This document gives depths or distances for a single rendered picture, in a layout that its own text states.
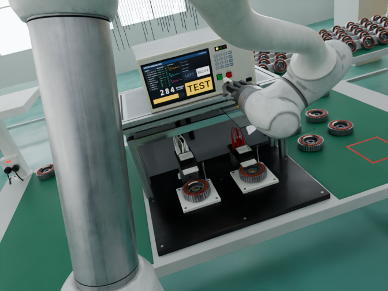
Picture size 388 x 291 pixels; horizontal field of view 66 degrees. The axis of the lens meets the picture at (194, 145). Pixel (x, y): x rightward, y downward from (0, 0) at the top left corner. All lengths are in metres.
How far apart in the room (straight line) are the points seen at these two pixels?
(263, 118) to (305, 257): 1.35
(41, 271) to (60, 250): 0.09
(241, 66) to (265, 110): 0.49
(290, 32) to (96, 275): 0.51
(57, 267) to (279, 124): 0.90
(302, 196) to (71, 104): 0.93
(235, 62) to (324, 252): 1.28
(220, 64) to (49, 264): 0.96
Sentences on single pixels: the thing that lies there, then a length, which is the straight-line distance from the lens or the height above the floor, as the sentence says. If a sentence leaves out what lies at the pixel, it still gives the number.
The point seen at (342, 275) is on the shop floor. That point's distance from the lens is 1.92.
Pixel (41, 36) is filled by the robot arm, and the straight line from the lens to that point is 0.41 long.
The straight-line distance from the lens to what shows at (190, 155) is 1.19.
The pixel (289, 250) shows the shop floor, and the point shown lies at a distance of 2.00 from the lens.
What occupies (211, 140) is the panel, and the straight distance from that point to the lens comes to 1.39.
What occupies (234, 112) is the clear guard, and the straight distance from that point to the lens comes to 1.12.
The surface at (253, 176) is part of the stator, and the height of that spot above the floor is 0.82.
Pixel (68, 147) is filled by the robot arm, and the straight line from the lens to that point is 0.41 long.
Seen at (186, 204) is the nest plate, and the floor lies 0.78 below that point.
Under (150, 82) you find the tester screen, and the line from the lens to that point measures 1.12.
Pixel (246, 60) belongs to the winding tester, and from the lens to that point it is 1.20.
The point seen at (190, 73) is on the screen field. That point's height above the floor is 1.22.
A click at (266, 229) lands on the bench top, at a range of 1.07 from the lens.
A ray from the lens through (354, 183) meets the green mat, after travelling 1.26.
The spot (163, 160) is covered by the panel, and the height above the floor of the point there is 0.83.
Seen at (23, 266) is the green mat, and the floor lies 0.75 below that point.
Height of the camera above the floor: 1.51
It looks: 28 degrees down
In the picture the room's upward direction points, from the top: 13 degrees counter-clockwise
